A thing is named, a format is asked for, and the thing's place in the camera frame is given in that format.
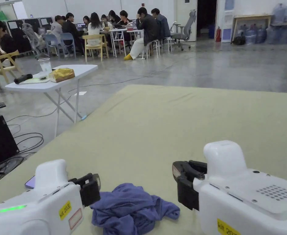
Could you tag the red fire extinguisher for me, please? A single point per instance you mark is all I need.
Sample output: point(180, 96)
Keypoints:
point(218, 34)

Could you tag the bed with pale green sheet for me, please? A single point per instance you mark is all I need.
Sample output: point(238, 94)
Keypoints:
point(158, 127)

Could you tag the stack of water bottles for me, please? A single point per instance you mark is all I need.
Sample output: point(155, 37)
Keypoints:
point(280, 27)

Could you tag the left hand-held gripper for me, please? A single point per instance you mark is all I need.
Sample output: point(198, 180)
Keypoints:
point(35, 213)

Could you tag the purple phone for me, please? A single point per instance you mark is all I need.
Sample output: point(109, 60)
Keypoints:
point(30, 182)

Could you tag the blue crumpled garment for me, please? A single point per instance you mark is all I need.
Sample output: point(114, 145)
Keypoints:
point(131, 208)

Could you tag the group of people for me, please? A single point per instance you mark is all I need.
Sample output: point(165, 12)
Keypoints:
point(109, 24)

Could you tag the black bag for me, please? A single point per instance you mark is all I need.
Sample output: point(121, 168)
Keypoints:
point(239, 41)

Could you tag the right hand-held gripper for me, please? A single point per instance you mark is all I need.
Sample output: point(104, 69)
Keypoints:
point(243, 195)

